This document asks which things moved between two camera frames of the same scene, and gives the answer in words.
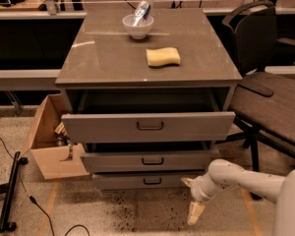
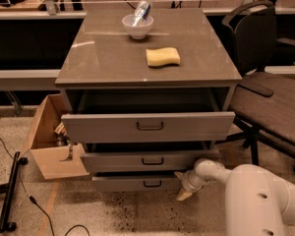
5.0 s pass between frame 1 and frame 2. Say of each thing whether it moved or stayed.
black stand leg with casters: stayed
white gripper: moved
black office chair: stayed
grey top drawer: stayed
